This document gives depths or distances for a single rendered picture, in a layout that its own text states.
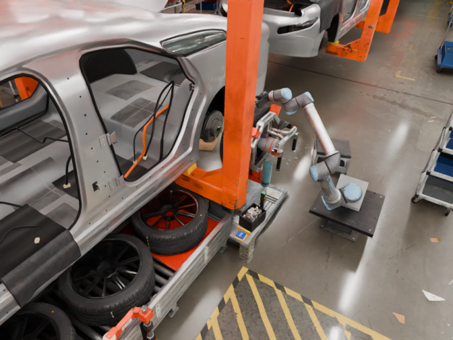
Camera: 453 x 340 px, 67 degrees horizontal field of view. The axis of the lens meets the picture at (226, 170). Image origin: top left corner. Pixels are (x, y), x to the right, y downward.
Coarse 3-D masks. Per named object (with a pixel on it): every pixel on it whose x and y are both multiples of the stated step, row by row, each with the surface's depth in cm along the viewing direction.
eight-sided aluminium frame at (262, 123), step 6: (270, 114) 308; (264, 120) 303; (270, 120) 304; (276, 120) 318; (258, 126) 296; (264, 126) 296; (276, 126) 330; (276, 132) 334; (252, 138) 295; (258, 138) 296; (276, 138) 338; (252, 144) 294; (252, 150) 295; (252, 156) 299; (264, 156) 341; (270, 156) 341; (252, 162) 302; (258, 162) 334; (252, 168) 308; (258, 168) 322
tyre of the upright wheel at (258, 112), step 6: (258, 108) 302; (264, 108) 305; (258, 114) 298; (264, 114) 310; (222, 132) 301; (222, 138) 301; (222, 144) 303; (222, 150) 306; (222, 156) 310; (222, 162) 319
